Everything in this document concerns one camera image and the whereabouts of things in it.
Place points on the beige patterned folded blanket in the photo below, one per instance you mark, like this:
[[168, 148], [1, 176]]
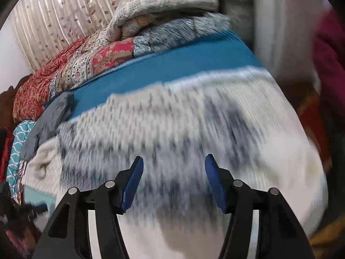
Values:
[[161, 0]]

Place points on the person's left forearm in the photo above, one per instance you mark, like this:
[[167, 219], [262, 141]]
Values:
[[21, 241]]

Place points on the teal and beige patterned bedsheet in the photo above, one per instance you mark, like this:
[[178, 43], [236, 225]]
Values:
[[161, 67]]

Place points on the grey cloth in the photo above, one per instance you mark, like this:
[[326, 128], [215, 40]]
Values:
[[51, 121]]

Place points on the white patterned fleece garment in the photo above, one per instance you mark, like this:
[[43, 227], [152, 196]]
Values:
[[188, 118]]

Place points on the red patchwork quilt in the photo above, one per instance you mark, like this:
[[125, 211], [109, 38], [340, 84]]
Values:
[[80, 64]]

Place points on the cream floral curtain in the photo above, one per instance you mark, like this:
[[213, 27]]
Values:
[[67, 13]]

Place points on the teal white patterned cloth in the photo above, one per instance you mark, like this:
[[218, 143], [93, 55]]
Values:
[[18, 140]]

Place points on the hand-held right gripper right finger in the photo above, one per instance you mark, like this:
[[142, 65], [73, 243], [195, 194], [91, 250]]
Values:
[[215, 183]]

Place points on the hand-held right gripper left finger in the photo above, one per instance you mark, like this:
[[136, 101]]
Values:
[[132, 183]]

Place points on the orange cloth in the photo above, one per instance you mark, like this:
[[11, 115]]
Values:
[[326, 234]]

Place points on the carved wooden headboard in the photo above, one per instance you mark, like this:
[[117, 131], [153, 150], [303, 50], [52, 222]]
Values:
[[6, 99]]

